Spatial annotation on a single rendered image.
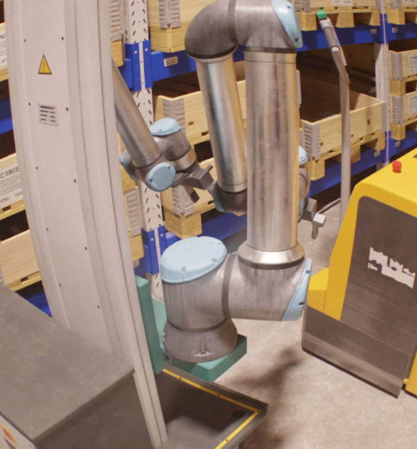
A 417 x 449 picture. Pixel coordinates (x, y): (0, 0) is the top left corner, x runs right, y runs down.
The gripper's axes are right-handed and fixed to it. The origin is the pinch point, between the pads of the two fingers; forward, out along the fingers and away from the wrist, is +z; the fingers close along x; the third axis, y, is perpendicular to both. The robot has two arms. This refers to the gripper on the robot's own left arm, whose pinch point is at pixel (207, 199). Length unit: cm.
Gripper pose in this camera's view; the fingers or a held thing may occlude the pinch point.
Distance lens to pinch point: 208.2
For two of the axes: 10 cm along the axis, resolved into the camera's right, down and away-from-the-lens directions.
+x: -6.7, -2.0, 7.2
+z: 4.2, 6.9, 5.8
